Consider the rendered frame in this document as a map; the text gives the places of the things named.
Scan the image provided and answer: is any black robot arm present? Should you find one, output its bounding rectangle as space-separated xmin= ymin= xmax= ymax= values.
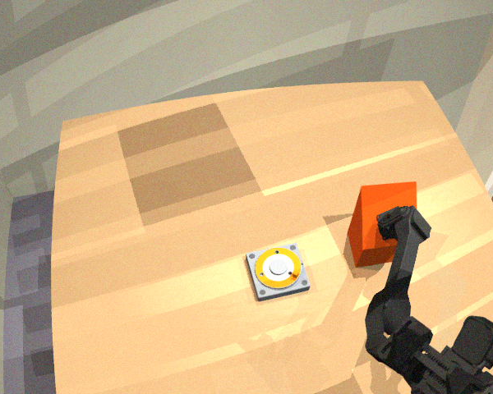
xmin=365 ymin=205 xmax=493 ymax=394

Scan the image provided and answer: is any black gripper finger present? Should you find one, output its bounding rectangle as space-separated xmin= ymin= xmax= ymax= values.
xmin=383 ymin=321 xmax=431 ymax=370
xmin=446 ymin=365 xmax=493 ymax=394

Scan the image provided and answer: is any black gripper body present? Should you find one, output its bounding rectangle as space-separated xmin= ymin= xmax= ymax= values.
xmin=377 ymin=316 xmax=474 ymax=394

